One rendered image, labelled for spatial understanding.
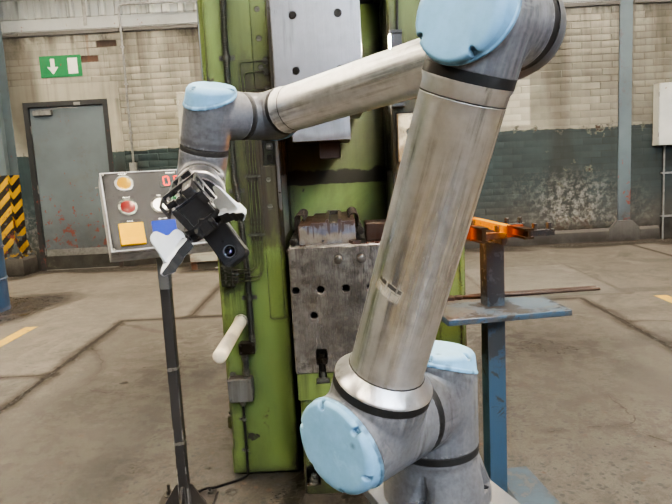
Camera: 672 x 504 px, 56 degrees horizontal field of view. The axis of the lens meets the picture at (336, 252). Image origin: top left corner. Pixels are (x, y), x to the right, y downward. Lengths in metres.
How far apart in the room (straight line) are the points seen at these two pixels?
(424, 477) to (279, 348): 1.39
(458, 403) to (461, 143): 0.47
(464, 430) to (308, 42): 1.48
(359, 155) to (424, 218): 1.87
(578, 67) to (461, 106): 7.94
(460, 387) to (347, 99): 0.51
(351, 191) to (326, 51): 0.69
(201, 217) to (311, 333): 1.25
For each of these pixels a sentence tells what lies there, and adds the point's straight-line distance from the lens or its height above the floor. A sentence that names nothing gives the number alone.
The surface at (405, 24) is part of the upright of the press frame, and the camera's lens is 2.38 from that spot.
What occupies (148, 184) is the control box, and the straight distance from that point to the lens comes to 2.13.
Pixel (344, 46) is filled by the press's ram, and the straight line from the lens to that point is 2.21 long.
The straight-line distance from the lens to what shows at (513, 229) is 1.91.
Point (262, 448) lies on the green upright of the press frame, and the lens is 2.58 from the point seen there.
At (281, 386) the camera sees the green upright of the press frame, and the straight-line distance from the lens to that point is 2.48.
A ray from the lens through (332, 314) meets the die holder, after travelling 2.18.
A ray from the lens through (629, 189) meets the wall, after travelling 8.90.
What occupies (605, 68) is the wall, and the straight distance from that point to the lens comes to 8.82.
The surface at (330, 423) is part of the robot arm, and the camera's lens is 0.93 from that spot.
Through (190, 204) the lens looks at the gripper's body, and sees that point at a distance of 1.00.
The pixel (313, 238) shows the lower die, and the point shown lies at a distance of 2.19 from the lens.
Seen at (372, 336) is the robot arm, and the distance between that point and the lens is 0.88.
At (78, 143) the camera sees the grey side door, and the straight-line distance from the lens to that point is 8.74.
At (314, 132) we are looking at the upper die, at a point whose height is 1.30.
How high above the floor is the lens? 1.19
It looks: 8 degrees down
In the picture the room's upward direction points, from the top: 3 degrees counter-clockwise
